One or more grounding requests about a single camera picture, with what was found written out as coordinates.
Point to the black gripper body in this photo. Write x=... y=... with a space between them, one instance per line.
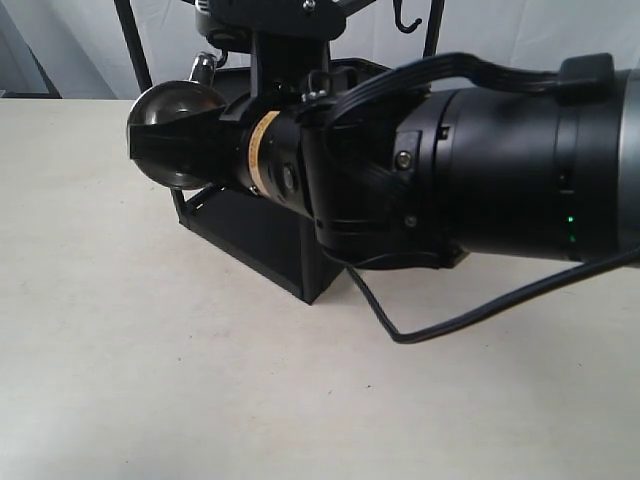
x=263 y=148

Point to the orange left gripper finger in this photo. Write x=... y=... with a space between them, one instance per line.
x=195 y=147

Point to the stainless steel mug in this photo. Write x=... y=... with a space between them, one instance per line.
x=174 y=99

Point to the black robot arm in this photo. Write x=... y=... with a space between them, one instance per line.
x=541 y=164

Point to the black tiered hook rack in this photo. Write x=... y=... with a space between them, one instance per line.
x=260 y=240

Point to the white backdrop curtain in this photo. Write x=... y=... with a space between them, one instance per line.
x=76 y=49

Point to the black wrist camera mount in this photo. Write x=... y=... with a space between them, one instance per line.
x=286 y=40

